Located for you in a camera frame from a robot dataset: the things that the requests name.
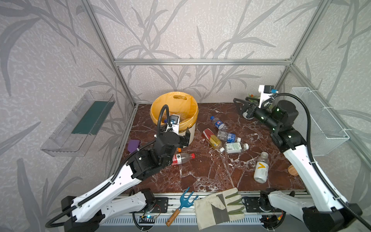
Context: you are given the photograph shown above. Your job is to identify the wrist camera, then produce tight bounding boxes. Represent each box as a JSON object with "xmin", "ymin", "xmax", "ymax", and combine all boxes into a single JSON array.
[
  {"xmin": 258, "ymin": 85, "xmax": 278, "ymax": 108},
  {"xmin": 169, "ymin": 114, "xmax": 180, "ymax": 134}
]

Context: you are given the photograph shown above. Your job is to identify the white pot with plant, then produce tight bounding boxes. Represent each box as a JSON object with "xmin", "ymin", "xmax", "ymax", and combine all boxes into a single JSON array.
[{"xmin": 245, "ymin": 94, "xmax": 260, "ymax": 104}]

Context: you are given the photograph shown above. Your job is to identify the white wire mesh basket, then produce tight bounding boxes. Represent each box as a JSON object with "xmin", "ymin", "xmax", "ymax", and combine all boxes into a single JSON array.
[{"xmin": 290, "ymin": 87, "xmax": 349, "ymax": 156}]

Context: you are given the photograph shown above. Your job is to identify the right arm base wiring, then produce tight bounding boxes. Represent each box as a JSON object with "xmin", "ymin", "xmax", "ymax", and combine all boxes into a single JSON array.
[{"xmin": 260, "ymin": 211, "xmax": 287, "ymax": 230}]

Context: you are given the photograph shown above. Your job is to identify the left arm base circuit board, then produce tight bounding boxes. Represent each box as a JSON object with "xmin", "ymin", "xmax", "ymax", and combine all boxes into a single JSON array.
[{"xmin": 138, "ymin": 214, "xmax": 160, "ymax": 225}]

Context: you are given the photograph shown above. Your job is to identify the white jar yellow V label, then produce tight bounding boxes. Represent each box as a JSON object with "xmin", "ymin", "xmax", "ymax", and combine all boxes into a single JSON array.
[{"xmin": 254, "ymin": 161, "xmax": 269, "ymax": 184}]

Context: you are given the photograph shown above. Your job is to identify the clear wall shelf green mat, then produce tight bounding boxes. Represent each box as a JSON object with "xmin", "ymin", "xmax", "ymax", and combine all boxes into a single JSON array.
[{"xmin": 41, "ymin": 90, "xmax": 116, "ymax": 158}]

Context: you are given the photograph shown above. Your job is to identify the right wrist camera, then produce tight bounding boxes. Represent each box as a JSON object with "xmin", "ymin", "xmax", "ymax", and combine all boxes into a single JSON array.
[{"xmin": 258, "ymin": 85, "xmax": 278, "ymax": 108}]

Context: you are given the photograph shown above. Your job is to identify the white bin yellow bag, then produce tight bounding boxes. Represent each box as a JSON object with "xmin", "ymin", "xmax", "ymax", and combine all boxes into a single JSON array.
[{"xmin": 150, "ymin": 91, "xmax": 200, "ymax": 146}]

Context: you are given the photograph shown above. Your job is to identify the small tan round object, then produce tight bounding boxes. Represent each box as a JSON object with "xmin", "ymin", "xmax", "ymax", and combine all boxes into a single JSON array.
[{"xmin": 288, "ymin": 165, "xmax": 299, "ymax": 177}]

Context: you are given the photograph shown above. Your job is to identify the small Pepsi bottle blue cap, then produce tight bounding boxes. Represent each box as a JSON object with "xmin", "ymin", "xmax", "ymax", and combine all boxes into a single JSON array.
[{"xmin": 210, "ymin": 116, "xmax": 228, "ymax": 131}]

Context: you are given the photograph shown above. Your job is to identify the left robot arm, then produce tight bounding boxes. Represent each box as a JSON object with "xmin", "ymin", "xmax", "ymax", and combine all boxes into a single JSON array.
[{"xmin": 45, "ymin": 130, "xmax": 191, "ymax": 232}]

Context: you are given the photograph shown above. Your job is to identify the red label bottle red cap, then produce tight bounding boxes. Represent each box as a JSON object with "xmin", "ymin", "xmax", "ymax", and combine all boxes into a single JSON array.
[{"xmin": 172, "ymin": 153, "xmax": 195, "ymax": 166}]

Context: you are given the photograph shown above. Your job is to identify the beige work glove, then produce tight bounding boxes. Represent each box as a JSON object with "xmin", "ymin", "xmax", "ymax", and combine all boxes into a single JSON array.
[{"xmin": 194, "ymin": 188, "xmax": 244, "ymax": 230}]

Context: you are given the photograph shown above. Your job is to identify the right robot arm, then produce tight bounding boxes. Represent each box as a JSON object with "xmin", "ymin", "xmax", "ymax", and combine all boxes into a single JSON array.
[{"xmin": 233, "ymin": 95, "xmax": 371, "ymax": 232}]

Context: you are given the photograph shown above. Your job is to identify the red yellow drink can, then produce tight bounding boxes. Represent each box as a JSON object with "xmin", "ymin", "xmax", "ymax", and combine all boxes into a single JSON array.
[{"xmin": 203, "ymin": 128, "xmax": 223, "ymax": 150}]

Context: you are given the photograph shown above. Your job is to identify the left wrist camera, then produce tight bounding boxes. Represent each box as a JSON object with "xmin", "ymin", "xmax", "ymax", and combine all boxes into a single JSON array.
[{"xmin": 169, "ymin": 114, "xmax": 180, "ymax": 134}]

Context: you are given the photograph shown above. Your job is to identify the teal garden hand rake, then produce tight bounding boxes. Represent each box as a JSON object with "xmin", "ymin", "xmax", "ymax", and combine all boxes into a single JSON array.
[{"xmin": 166, "ymin": 187, "xmax": 199, "ymax": 227}]

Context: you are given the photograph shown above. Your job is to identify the purple spatula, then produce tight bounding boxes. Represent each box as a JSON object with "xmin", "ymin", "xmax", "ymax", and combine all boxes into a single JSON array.
[{"xmin": 127, "ymin": 140, "xmax": 141, "ymax": 153}]

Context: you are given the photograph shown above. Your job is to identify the clear bottle blue label white cap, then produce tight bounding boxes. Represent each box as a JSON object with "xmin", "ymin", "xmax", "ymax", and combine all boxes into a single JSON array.
[{"xmin": 217, "ymin": 130, "xmax": 241, "ymax": 143}]

